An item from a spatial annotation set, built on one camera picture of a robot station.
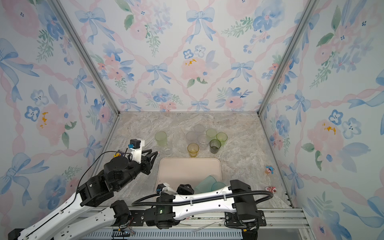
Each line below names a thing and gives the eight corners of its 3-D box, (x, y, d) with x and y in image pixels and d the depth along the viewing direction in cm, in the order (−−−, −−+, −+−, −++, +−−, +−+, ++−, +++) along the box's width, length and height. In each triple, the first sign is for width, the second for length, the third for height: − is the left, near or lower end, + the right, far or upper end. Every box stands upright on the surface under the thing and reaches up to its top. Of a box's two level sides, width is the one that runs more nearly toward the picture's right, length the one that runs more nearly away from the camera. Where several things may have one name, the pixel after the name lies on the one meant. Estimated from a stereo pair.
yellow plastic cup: (186, 153, 100) (185, 147, 94) (192, 146, 103) (192, 140, 97) (193, 159, 97) (193, 153, 91) (199, 152, 100) (200, 146, 94)
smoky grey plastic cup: (206, 148, 102) (207, 143, 96) (213, 143, 105) (214, 136, 99) (214, 155, 99) (215, 149, 93) (221, 149, 102) (222, 143, 96)
